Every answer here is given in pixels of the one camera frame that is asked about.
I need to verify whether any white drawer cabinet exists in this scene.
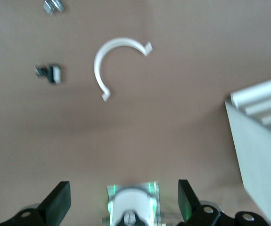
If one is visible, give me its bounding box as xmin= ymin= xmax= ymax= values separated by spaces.
xmin=224 ymin=74 xmax=271 ymax=226

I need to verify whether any small electrical contact block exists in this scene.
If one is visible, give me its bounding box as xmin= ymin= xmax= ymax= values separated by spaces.
xmin=42 ymin=0 xmax=66 ymax=16

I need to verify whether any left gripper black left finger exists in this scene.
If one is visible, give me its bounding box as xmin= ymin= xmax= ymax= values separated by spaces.
xmin=0 ymin=180 xmax=72 ymax=226

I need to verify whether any black white switch block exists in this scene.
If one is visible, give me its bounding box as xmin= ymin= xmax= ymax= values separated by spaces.
xmin=34 ymin=63 xmax=63 ymax=85

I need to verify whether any white curved plastic strip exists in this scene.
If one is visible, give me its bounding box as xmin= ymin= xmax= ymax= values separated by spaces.
xmin=93 ymin=37 xmax=154 ymax=102

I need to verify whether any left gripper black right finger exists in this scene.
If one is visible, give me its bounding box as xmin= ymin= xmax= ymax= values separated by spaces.
xmin=177 ymin=178 xmax=271 ymax=226

